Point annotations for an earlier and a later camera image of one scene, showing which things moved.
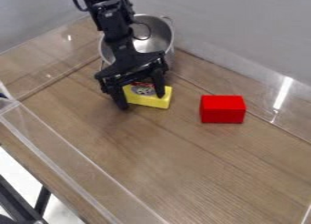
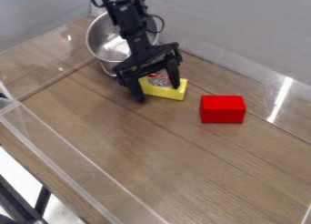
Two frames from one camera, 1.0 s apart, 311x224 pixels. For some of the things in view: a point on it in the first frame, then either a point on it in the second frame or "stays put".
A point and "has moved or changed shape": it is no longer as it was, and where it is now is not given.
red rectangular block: (223, 108) stays put
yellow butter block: (142, 93) has moved or changed shape
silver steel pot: (152, 35) has moved or changed shape
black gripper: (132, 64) -> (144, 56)
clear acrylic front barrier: (49, 184) stays put
